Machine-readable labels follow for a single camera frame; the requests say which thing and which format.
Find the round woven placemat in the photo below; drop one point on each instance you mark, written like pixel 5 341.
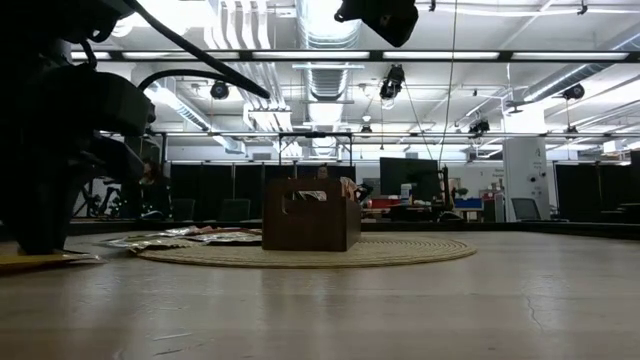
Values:
pixel 400 252

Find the red bin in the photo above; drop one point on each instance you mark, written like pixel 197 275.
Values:
pixel 385 203

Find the grey office chair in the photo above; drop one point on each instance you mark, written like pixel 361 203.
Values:
pixel 525 209

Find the dark green chair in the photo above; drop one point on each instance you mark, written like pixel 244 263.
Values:
pixel 235 210
pixel 184 210

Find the black metal scaffold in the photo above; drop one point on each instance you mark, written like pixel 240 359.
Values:
pixel 315 134

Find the black partition wall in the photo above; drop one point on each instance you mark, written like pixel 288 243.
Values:
pixel 215 185
pixel 580 190

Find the black overhead crossbeam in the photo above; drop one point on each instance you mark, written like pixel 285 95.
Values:
pixel 375 55

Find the black monitor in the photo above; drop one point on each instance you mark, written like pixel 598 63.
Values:
pixel 410 177

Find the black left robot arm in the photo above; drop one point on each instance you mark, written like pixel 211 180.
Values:
pixel 30 25

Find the person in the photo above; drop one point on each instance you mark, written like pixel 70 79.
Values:
pixel 152 190
pixel 322 172

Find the blue bin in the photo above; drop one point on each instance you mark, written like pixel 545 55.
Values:
pixel 468 204

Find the white pillar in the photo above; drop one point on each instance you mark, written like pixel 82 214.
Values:
pixel 525 185

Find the brown wooden tea box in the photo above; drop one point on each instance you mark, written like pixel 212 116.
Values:
pixel 310 227

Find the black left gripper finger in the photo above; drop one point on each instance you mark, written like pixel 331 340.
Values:
pixel 27 180
pixel 75 155

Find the black background robot arm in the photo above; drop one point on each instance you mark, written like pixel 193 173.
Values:
pixel 107 197

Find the white rectangular air duct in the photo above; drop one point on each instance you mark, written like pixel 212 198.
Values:
pixel 200 120

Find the orange white tea packet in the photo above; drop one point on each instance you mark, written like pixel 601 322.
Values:
pixel 349 189

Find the hanging black camera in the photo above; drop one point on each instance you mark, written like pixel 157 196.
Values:
pixel 574 91
pixel 220 90
pixel 392 82
pixel 479 126

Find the silver ventilation duct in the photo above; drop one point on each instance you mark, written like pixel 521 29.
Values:
pixel 320 25

